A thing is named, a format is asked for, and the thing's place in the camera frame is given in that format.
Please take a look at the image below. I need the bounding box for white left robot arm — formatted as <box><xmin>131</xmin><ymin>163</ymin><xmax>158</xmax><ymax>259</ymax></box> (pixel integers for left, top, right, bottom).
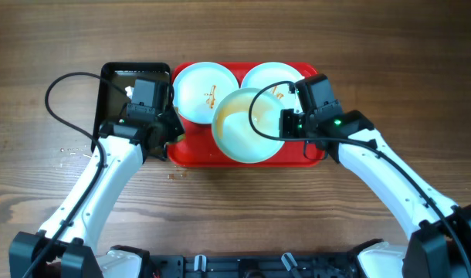
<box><xmin>9</xmin><ymin>103</ymin><xmax>184</xmax><ymax>277</ymax></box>

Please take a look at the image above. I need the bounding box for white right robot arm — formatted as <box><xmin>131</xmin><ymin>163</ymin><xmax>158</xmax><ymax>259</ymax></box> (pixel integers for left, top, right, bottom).
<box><xmin>280</xmin><ymin>108</ymin><xmax>471</xmax><ymax>277</ymax></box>

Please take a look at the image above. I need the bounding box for red serving tray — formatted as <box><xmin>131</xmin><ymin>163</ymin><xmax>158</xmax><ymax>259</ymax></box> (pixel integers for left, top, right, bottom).
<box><xmin>168</xmin><ymin>62</ymin><xmax>324</xmax><ymax>168</ymax></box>

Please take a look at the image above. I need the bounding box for white plate front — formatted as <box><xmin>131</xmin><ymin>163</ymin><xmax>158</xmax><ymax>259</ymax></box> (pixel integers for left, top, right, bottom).
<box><xmin>212</xmin><ymin>88</ymin><xmax>284</xmax><ymax>164</ymax></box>

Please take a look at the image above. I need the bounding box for white plate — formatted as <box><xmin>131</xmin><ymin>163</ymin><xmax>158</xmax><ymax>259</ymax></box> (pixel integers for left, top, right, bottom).
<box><xmin>241</xmin><ymin>62</ymin><xmax>304</xmax><ymax>107</ymax></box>
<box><xmin>173</xmin><ymin>62</ymin><xmax>239</xmax><ymax>124</ymax></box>
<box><xmin>212</xmin><ymin>88</ymin><xmax>284</xmax><ymax>164</ymax></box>

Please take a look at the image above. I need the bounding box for black water basin tray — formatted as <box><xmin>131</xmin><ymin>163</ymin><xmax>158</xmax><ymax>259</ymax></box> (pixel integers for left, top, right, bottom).
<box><xmin>93</xmin><ymin>62</ymin><xmax>175</xmax><ymax>161</ymax></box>

